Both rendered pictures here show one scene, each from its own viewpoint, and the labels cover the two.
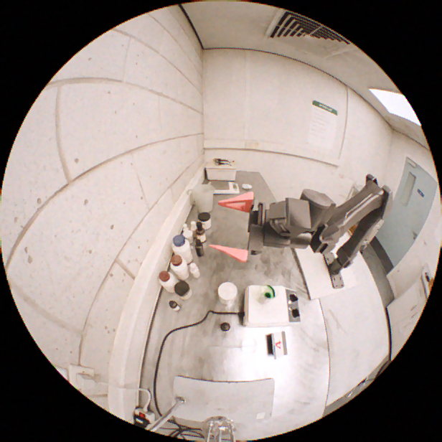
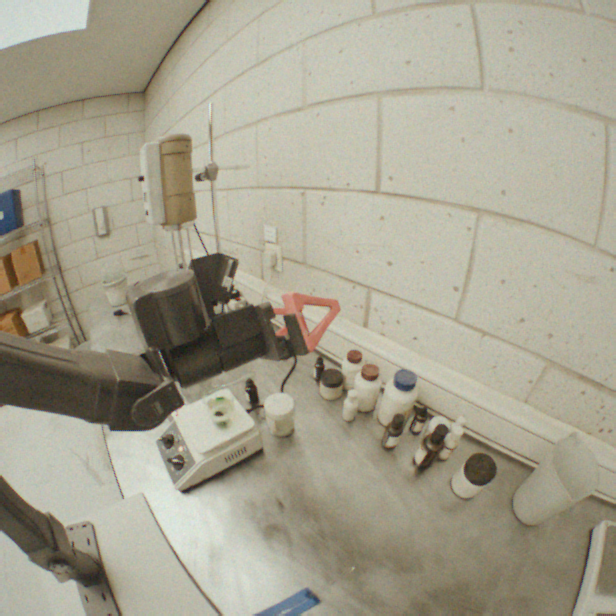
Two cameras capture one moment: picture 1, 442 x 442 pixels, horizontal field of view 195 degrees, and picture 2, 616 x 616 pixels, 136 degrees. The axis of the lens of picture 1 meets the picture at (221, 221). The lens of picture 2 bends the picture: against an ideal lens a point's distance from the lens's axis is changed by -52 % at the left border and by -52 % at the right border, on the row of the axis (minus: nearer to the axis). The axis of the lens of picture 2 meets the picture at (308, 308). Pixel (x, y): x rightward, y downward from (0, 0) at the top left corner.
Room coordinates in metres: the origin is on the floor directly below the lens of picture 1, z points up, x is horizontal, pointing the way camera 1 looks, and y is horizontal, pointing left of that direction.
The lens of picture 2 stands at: (0.41, -0.23, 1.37)
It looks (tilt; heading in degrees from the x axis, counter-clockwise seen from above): 28 degrees down; 132
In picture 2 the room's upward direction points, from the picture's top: straight up
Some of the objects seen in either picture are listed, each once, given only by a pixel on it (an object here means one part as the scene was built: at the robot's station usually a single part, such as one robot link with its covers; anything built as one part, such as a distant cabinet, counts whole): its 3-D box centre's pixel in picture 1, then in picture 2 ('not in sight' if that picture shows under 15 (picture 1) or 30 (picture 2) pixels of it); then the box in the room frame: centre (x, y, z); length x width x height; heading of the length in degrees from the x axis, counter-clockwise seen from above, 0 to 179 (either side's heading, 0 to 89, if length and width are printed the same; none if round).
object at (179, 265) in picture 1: (179, 267); (367, 387); (0.24, 0.16, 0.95); 0.06 x 0.06 x 0.11
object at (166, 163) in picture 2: not in sight; (166, 183); (-0.26, -0.02, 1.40); 0.15 x 0.11 x 0.24; 87
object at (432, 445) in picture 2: (200, 232); (432, 445); (0.43, 0.10, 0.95); 0.04 x 0.04 x 0.11
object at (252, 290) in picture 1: (267, 303); (214, 419); (0.09, -0.14, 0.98); 0.12 x 0.12 x 0.01; 83
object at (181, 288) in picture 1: (183, 290); (331, 384); (0.16, 0.13, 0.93); 0.05 x 0.05 x 0.06
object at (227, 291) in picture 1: (227, 294); (280, 415); (0.14, -0.02, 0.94); 0.06 x 0.06 x 0.08
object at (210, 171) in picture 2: not in sight; (204, 173); (-0.29, 0.11, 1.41); 0.25 x 0.11 x 0.05; 87
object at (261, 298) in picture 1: (265, 293); (222, 408); (0.11, -0.12, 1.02); 0.06 x 0.05 x 0.08; 51
